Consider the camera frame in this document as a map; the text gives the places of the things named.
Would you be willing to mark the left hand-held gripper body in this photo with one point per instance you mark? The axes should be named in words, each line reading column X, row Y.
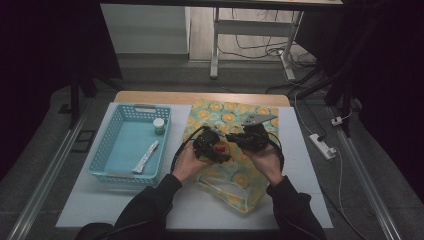
column 205, row 143

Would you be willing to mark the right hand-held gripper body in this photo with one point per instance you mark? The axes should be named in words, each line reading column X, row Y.
column 255, row 138

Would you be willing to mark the orange-slice print fabric bag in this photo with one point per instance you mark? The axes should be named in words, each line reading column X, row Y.
column 230, row 115

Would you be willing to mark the white sachet tube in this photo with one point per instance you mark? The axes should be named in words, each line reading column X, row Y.
column 145, row 159

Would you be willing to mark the blue perforated plastic basket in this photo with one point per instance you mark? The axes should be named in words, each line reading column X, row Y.
column 120, row 133

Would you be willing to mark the person's right hand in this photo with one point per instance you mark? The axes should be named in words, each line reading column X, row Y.
column 268, row 161

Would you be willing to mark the person's left hand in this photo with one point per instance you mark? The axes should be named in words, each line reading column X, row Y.
column 186, row 163

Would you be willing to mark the white table mat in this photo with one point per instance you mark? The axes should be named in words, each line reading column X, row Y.
column 300, row 150

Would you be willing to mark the small jar with white lid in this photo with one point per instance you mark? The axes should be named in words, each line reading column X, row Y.
column 159, row 126

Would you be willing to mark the white power strip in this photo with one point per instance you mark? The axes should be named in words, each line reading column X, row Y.
column 321, row 146

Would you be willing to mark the white plug adapter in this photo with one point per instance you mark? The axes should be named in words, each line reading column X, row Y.
column 336, row 121

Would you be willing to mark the black metal stand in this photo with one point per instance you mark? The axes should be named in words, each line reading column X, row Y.
column 75, row 100
column 346, row 100

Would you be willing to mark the white cabinet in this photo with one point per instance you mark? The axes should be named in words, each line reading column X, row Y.
column 143, row 30

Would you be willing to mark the black curtain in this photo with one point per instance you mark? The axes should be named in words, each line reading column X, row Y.
column 33, row 66
column 393, row 66

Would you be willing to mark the white metal desk frame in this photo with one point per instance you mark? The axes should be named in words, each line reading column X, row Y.
column 215, row 43

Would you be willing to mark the aluminium floor rail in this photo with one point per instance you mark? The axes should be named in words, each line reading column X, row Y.
column 50, row 175
column 367, row 183

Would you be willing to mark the black rectangular floor bracket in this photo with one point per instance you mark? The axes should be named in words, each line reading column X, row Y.
column 77, row 141

